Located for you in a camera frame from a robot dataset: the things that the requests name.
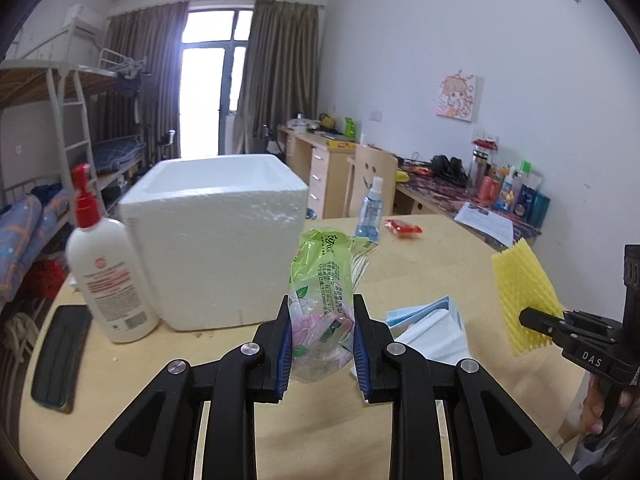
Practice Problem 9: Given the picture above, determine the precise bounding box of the yellow foam sponge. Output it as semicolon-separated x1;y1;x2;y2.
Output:
491;238;563;356

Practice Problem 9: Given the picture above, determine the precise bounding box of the blue face mask stack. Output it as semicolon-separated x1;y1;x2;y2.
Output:
383;296;472;365

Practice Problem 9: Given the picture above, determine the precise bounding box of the green tissue packet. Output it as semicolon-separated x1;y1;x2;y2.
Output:
288;228;378;382

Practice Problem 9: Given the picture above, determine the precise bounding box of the person's right hand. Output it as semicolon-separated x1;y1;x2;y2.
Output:
580;375;639;434

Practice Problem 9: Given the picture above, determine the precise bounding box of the printed paper sheet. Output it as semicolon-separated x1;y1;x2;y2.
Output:
454;202;514;247

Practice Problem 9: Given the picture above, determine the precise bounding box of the white styrofoam box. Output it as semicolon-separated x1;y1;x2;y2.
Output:
119;154;308;332

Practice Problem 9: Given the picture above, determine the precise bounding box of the red snack packet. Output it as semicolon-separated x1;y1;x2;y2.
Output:
384;219;422;238

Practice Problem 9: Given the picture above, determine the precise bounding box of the blue spray bottle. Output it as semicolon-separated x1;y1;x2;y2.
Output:
355;177;384;243

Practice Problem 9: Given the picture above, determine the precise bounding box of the white lotion pump bottle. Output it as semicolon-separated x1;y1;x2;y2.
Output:
65;164;160;344

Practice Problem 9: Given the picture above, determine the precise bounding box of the black smartphone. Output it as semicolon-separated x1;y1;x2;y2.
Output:
30;304;92;414

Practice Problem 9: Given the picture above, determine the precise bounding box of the wooden desk with drawers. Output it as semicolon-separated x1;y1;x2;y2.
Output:
278;126;357;219

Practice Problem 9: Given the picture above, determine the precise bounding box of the wooden smiley chair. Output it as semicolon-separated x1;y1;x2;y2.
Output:
344;145;398;217

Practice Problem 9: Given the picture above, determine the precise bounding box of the red bag under bed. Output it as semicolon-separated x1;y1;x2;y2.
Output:
22;259;66;298

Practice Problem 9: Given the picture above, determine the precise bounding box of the black folding chair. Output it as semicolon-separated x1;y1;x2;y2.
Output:
155;129;176;162

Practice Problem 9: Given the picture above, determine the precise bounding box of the blue plaid quilt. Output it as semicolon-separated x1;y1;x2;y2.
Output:
1;183;70;304

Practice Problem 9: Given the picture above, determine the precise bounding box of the metal bunk bed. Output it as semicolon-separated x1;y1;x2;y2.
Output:
0;16;151;311

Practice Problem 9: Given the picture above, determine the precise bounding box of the right brown curtain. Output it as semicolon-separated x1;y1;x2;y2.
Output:
232;0;320;154

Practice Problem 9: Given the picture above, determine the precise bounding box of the brown curtain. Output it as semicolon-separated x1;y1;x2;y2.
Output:
232;0;320;154
94;1;189;164

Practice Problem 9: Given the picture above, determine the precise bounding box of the glass balcony door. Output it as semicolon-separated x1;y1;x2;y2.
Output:
179;8;253;159

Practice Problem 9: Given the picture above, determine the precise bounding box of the left brown curtain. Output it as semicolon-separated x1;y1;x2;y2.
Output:
94;1;189;164

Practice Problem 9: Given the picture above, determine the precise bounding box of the white air conditioner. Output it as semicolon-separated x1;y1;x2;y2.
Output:
63;3;105;35

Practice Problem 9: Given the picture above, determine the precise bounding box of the anime wall picture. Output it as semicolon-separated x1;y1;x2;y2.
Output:
435;70;484;122

